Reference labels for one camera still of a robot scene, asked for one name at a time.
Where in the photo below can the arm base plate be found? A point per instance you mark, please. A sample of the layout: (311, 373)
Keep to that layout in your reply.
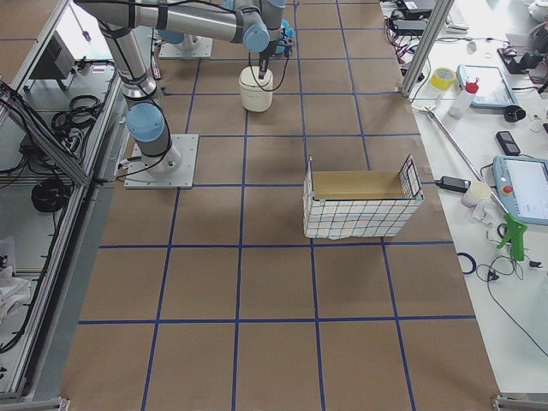
(204, 49)
(176, 170)

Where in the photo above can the black power adapter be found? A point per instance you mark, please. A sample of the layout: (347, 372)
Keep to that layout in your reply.
(453, 184)

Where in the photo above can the green handled grabber tool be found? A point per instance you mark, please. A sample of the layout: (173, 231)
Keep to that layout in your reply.
(515, 230)

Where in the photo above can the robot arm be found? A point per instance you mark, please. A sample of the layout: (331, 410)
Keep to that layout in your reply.
(182, 39)
(256, 25)

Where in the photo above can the black tape roll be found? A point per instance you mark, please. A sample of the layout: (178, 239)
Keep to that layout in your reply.
(514, 113)

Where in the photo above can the teach pendant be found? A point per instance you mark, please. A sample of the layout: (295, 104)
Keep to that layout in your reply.
(522, 187)
(494, 90)

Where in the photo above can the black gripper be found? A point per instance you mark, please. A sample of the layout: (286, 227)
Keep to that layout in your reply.
(264, 58)

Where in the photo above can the black remote control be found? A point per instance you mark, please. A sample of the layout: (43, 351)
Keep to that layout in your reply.
(507, 143)

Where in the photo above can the red capped squeeze bottle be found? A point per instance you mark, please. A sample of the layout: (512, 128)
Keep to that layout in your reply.
(464, 99)

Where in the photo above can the white plastic cup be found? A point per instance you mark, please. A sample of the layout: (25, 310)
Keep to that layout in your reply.
(476, 193)

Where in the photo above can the white trash can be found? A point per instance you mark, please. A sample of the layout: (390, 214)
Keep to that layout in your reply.
(256, 94)

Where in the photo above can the yellow tape roll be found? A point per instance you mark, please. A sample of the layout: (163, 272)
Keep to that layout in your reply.
(443, 78)

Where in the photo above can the aluminium frame post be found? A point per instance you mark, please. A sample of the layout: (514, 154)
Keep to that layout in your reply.
(439, 13)

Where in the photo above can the far teach pendant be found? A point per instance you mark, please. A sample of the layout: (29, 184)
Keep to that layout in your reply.
(494, 90)

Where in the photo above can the near teach pendant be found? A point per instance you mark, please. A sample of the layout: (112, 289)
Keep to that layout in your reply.
(522, 187)

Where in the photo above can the grey control box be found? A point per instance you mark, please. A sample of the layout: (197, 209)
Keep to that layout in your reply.
(56, 63)

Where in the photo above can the blue teddy bear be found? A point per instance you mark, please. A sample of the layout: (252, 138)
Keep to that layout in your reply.
(286, 42)

